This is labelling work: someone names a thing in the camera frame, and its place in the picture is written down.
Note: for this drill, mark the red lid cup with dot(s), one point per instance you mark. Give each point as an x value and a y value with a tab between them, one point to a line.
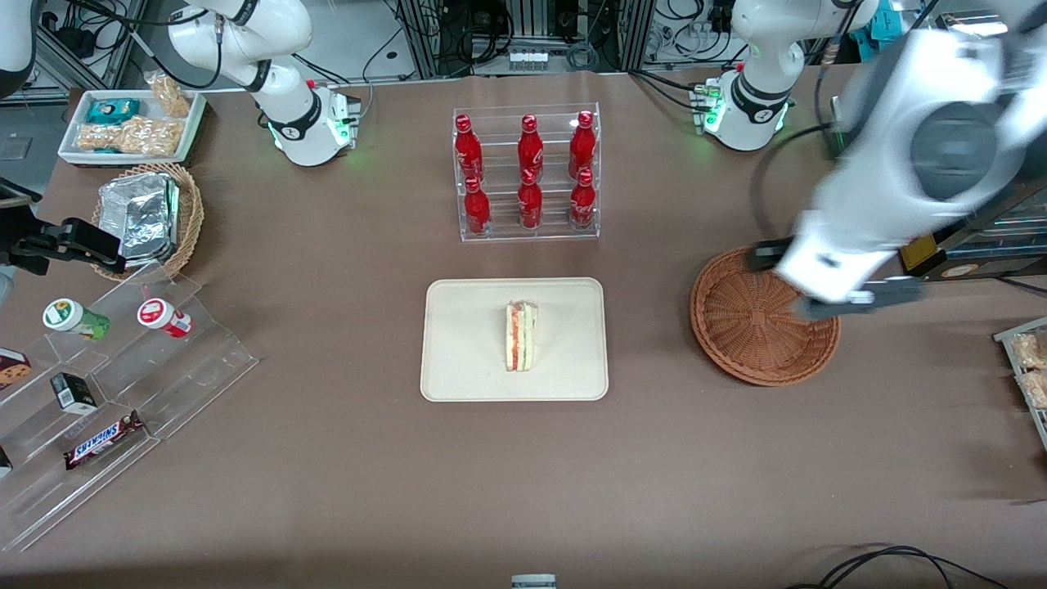
159	315

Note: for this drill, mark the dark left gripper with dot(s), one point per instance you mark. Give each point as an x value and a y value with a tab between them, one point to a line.
769	252

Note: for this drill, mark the teal box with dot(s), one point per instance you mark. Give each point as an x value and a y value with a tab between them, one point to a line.
885	16

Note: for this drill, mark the grey white device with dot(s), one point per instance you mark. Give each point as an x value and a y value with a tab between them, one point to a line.
533	582

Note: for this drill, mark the oval tan wicker basket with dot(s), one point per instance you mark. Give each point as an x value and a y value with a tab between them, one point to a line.
192	214

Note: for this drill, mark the clear acrylic bottle rack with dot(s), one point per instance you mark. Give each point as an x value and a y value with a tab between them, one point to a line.
499	164

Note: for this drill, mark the red cola bottle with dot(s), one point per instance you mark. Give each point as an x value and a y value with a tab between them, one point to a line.
529	206
477	210
530	149
582	204
468	149
581	146

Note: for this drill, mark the white power strip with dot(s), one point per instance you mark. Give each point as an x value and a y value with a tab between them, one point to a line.
527	59

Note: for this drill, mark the silver foil container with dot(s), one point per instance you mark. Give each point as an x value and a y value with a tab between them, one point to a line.
139	217

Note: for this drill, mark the beige rectangular tray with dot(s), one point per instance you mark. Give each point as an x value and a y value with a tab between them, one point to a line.
466	343

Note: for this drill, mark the green lid cup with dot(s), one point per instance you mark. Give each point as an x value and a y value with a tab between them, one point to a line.
69	316

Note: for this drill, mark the teal snack packet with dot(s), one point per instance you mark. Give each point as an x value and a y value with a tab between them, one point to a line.
113	110

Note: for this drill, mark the clear acrylic stepped display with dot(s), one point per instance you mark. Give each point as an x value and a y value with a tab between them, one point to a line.
196	360

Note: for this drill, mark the round brown wicker basket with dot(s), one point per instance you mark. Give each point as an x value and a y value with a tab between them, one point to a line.
744	327

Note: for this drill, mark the white snack tray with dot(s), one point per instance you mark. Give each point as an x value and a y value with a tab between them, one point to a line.
72	124

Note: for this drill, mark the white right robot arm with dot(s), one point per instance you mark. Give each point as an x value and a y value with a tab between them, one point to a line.
286	90

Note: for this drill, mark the brown cookie box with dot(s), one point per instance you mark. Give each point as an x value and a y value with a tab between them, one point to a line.
12	368

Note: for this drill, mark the small black box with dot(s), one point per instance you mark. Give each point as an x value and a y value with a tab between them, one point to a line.
74	393

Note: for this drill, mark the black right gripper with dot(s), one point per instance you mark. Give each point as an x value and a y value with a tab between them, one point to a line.
51	239

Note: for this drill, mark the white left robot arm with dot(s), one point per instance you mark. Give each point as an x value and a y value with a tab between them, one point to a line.
891	164

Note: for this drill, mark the Snickers chocolate bar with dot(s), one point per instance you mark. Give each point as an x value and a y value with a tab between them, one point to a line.
102	442

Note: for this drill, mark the large peanut snack bag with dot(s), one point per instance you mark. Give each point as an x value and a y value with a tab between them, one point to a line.
135	137

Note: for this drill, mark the triangular sandwich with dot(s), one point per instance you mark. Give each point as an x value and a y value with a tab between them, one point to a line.
521	335

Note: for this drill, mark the pale snack bag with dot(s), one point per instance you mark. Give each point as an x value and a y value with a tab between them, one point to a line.
1037	390
1032	352

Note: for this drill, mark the clear tray with snacks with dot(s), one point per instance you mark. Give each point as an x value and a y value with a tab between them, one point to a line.
1040	429

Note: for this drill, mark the small peanut snack bag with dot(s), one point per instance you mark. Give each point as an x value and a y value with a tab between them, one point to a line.
170	96

